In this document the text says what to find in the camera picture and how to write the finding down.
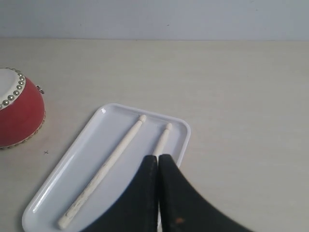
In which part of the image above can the small red drum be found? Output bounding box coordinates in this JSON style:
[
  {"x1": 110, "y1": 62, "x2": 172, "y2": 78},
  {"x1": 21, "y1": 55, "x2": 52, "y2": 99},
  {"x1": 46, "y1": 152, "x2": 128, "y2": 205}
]
[{"x1": 0, "y1": 68, "x2": 46, "y2": 150}]

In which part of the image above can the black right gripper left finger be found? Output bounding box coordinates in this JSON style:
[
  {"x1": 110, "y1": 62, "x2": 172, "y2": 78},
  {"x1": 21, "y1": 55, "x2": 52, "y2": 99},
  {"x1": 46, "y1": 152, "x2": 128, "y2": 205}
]
[{"x1": 83, "y1": 155, "x2": 158, "y2": 232}]

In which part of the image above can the wooden drumstick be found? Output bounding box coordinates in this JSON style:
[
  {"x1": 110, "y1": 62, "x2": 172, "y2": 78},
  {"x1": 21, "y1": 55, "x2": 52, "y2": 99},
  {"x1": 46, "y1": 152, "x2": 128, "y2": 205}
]
[
  {"x1": 153, "y1": 123, "x2": 172, "y2": 157},
  {"x1": 57, "y1": 115, "x2": 147, "y2": 230}
]

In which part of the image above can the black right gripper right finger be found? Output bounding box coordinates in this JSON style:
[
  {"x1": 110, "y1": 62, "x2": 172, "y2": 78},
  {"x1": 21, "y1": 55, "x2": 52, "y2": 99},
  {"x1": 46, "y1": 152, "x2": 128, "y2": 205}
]
[{"x1": 158, "y1": 154, "x2": 250, "y2": 232}]

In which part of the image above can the white rectangular plastic tray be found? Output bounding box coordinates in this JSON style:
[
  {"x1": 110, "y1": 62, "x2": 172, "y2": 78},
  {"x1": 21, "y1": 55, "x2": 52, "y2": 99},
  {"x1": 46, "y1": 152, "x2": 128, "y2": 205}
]
[{"x1": 22, "y1": 103, "x2": 191, "y2": 232}]

